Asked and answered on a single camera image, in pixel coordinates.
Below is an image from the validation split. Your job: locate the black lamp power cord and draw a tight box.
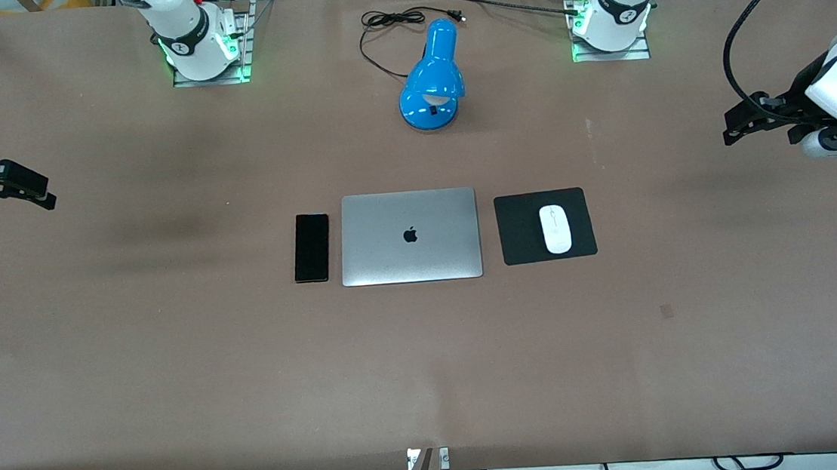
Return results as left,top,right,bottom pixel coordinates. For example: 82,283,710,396
356,2,471,83

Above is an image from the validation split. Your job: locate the silver closed laptop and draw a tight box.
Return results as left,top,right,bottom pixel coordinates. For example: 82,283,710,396
335,185,484,289

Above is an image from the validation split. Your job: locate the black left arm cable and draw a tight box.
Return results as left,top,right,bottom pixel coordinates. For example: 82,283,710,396
716,0,837,131

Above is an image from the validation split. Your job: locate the metal stand bracket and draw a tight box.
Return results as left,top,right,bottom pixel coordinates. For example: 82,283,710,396
405,445,452,470

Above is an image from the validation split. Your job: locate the black looped floor cable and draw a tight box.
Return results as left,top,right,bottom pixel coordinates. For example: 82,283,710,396
713,452,784,470

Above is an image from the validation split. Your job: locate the thick black base cable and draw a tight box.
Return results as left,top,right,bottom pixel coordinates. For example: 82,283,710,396
394,0,582,32

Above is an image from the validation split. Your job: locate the blue desk lamp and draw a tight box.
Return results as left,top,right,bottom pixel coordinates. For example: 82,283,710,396
392,17,469,134

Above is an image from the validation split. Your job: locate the white computer mouse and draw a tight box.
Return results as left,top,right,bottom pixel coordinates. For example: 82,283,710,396
538,203,574,256

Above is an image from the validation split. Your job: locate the black smartphone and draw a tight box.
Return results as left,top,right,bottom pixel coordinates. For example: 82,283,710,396
289,212,334,284

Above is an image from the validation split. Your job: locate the black mouse pad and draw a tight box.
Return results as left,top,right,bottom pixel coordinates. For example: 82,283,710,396
493,186,599,266

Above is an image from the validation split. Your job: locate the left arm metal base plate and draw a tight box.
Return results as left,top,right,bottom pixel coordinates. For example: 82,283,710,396
566,0,652,66

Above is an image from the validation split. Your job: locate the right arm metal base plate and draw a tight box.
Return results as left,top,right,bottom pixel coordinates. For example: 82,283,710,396
166,0,259,89

